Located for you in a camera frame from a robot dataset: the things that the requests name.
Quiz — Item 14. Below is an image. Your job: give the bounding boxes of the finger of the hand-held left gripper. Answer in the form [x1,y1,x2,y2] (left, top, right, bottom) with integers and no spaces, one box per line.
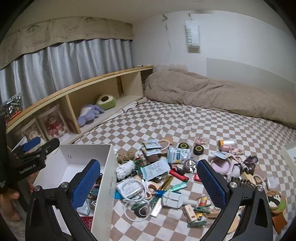
[30,138,60,159]
[10,136,41,154]

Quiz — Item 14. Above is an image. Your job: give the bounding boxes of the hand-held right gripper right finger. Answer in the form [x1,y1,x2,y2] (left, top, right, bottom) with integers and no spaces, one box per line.
[196,159,274,241]

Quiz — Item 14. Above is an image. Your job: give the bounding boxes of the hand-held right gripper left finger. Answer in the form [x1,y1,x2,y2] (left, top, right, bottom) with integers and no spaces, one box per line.
[25,159,102,241]

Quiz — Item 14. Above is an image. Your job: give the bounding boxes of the white cardboard box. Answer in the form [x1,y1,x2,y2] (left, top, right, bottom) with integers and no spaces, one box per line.
[32,144,119,241]

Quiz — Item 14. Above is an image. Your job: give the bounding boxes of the clear plastic storage container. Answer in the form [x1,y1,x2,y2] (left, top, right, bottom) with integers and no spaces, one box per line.
[0,93,23,122]

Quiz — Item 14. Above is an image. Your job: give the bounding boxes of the person's left hand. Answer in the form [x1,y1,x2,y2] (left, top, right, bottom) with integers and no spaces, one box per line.
[0,186,22,223]

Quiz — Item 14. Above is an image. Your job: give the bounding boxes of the beige doll in clear jar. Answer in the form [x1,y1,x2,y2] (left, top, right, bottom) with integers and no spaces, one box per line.
[15,118,48,149]

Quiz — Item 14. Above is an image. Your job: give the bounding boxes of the pink round compact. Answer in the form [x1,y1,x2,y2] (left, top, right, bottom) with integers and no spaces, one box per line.
[209,158,234,176]

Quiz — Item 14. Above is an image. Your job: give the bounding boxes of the red doll in clear jar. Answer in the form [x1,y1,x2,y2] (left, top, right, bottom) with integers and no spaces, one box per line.
[38,105,67,141]

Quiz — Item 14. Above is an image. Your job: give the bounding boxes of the silver foil sachet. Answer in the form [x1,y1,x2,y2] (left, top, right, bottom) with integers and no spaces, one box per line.
[76,199,97,215]

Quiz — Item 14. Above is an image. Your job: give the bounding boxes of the clear tape roll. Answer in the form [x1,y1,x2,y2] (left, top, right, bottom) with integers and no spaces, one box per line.
[183,159,197,173]

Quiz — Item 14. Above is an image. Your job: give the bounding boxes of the blue white sachet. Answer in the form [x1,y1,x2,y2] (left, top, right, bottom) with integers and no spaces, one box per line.
[211,151,230,160]
[142,148,162,158]
[142,139,162,149]

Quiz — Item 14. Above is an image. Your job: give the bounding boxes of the green lighter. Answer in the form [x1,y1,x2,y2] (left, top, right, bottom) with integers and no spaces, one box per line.
[171,182,187,192]

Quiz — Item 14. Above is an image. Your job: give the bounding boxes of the black hair claw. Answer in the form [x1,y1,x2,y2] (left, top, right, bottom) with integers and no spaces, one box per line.
[231,177,255,193]

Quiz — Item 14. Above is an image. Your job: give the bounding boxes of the red lighter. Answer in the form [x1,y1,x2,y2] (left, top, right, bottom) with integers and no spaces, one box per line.
[169,169,189,181]

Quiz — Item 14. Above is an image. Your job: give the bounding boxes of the pink scissors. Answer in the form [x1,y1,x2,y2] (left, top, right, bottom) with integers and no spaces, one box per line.
[229,148,244,161]

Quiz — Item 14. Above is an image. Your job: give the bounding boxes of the white charger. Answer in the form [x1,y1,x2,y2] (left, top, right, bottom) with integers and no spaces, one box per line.
[161,191,185,208]

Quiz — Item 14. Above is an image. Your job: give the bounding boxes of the blue white swab packet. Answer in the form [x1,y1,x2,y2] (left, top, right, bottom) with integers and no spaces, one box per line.
[167,148,192,164]

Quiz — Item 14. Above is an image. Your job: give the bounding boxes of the pink scrunchie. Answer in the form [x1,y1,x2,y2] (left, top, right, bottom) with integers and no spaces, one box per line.
[194,137,210,146]

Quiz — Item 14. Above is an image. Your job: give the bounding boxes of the orange capped bottle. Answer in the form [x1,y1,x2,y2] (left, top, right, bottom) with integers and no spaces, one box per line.
[218,139,236,147]

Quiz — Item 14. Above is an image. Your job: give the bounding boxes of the gold sticks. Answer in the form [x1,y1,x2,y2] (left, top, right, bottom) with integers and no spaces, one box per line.
[157,176,174,193]

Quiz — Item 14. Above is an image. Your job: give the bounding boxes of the dark flower hair clip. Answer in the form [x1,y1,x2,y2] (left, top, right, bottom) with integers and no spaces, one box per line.
[240,156,258,174]

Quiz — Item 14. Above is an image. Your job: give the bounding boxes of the brown twine bundle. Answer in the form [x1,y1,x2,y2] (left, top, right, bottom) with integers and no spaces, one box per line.
[117,151,136,164]

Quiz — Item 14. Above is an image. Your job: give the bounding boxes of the round cork coaster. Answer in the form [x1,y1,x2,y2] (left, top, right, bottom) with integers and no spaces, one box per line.
[223,215,241,234]

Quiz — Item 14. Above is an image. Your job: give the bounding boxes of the purple plush toy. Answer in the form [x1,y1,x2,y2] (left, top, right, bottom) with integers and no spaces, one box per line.
[77,104,105,127]

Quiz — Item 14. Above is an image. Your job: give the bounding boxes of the clear zip bag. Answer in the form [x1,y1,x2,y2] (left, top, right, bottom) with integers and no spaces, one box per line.
[140,160,169,181]

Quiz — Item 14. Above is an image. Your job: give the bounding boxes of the white tube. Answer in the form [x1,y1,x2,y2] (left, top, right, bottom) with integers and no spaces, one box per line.
[150,197,163,218]

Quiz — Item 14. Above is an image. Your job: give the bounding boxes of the small clear box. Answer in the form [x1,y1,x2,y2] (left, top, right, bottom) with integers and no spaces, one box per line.
[265,176,278,189]

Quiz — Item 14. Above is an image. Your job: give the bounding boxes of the beige tape roll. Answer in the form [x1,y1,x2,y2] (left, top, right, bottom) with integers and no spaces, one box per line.
[144,182,159,200]

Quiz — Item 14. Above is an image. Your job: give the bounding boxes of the panda coaster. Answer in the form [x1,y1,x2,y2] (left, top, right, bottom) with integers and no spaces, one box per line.
[266,190,287,212]

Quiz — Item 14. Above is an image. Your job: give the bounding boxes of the checkered bed sheet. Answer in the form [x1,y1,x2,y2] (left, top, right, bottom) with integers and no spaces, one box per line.
[74,97,296,241]

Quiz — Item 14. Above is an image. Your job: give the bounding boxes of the green round plush toy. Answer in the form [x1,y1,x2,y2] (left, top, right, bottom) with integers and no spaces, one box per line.
[96,94,117,110]

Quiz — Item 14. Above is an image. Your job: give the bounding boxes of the wooden bedside shelf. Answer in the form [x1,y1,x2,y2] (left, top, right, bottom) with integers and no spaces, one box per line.
[6,65,154,149]

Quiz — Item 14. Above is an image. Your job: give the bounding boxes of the brown leather piece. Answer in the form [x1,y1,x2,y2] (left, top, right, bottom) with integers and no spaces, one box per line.
[272,210,288,234]

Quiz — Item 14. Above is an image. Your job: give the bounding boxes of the white board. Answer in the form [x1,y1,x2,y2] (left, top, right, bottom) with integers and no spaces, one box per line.
[281,141,296,173]

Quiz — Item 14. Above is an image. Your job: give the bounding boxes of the grey curtain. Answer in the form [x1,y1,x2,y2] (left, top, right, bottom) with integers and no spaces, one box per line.
[0,38,133,105]

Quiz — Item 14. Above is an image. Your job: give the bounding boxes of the beige fluffy blanket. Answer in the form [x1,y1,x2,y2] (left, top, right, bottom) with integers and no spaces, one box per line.
[143,65,296,129]

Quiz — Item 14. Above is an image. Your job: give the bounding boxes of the beige printed valance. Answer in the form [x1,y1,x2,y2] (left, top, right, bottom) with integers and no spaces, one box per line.
[0,16,134,70]

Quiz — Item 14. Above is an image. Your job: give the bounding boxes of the white rope bundle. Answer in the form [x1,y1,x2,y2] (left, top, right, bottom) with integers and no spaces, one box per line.
[115,161,136,180]

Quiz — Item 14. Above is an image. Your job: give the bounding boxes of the white translucent ring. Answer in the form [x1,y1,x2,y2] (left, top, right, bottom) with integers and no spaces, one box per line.
[252,174,264,186]

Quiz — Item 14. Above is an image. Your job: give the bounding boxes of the white cable in pouch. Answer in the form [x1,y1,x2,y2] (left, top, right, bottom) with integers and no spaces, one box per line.
[116,177,144,200]

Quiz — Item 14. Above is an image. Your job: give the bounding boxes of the pink ring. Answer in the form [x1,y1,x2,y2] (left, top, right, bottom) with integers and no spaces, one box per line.
[158,139,170,151]

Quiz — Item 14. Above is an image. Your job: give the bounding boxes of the white hanging wall packet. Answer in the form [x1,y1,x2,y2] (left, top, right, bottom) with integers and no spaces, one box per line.
[185,14,200,49]

